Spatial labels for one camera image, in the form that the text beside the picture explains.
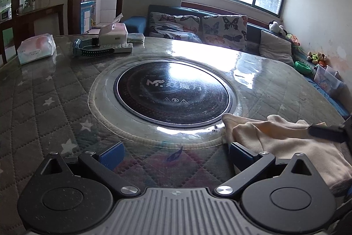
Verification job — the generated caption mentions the cream beige sweatshirt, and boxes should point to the cream beige sweatshirt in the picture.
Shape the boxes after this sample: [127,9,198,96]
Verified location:
[222,113,351,196]

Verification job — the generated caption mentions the clear plastic storage box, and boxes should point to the clear plastic storage box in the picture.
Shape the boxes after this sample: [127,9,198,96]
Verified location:
[314,65,345,97]

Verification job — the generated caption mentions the grey quilted star tablecloth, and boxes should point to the grey quilted star tablecloth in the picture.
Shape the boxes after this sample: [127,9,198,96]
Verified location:
[1,36,343,234]

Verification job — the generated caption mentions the green plastic bowl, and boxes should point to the green plastic bowl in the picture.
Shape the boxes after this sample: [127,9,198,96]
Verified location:
[294,61,312,75]

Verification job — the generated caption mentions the colourful plush toys pile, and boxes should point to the colourful plush toys pile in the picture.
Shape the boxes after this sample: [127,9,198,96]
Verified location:
[307,51,328,67]

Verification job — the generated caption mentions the round black induction cooktop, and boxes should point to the round black induction cooktop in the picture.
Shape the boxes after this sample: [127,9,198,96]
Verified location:
[113,60,237,129]

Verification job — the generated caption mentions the plain grey cushion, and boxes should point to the plain grey cushion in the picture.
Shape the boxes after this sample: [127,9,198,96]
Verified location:
[259,30,294,67]

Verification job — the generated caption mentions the white power strip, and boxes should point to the white power strip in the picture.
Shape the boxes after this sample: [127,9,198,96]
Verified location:
[100,43,133,54]

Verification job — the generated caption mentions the panda plush toy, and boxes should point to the panda plush toy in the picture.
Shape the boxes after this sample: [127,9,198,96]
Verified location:
[268,21,287,37]

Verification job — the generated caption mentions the green card stack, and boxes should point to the green card stack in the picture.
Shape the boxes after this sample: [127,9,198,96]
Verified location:
[127,33,145,44]

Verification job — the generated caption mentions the white tissue box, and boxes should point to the white tissue box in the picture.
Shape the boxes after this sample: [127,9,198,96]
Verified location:
[98,13,128,45]

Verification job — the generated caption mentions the butterfly pillow upright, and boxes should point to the butterfly pillow upright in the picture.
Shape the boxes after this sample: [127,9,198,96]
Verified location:
[202,15,248,52]

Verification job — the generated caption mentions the soft pack pink tissues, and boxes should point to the soft pack pink tissues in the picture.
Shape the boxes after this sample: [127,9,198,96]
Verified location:
[17,33,56,65]

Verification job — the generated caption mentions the blue corner sofa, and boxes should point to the blue corner sofa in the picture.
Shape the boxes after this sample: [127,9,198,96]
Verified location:
[124,5,350,119]

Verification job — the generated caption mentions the butterfly pillow lying left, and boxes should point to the butterfly pillow lying left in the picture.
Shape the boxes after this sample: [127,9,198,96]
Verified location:
[148,12,202,43]

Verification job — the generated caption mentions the dark wooden sideboard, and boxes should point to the dark wooden sideboard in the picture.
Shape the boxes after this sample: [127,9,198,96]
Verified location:
[1,4,64,66]

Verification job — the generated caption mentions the blue white toy cabinet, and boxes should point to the blue white toy cabinet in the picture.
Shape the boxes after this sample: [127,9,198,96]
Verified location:
[80,1,95,34]

